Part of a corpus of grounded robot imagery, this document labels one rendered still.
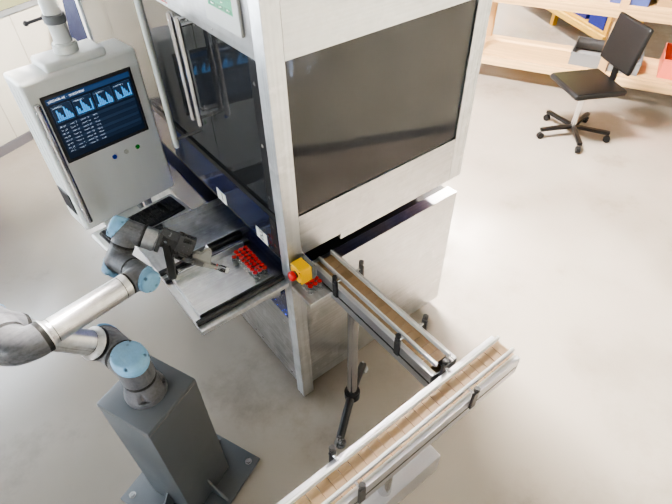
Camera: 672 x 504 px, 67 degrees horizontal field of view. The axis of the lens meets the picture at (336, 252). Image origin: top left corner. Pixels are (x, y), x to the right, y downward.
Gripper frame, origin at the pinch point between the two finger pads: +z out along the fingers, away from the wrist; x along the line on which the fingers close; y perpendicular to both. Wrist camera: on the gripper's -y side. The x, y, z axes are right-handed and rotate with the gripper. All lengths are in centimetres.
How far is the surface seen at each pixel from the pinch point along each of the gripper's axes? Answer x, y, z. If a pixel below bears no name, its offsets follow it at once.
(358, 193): 23, 43, 44
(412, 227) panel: 53, 40, 84
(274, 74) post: -20, 63, -5
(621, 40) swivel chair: 188, 244, 245
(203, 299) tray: 30.0, -19.4, 2.9
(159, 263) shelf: 53, -16, -18
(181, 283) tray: 39.8, -18.4, -7.1
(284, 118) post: -11, 54, 3
